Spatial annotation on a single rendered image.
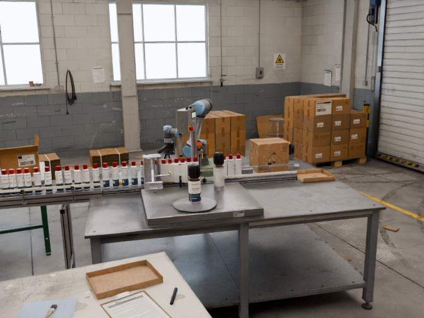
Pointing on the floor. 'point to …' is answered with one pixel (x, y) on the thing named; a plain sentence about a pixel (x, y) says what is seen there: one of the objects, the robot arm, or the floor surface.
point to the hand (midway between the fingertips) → (166, 163)
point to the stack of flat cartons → (52, 160)
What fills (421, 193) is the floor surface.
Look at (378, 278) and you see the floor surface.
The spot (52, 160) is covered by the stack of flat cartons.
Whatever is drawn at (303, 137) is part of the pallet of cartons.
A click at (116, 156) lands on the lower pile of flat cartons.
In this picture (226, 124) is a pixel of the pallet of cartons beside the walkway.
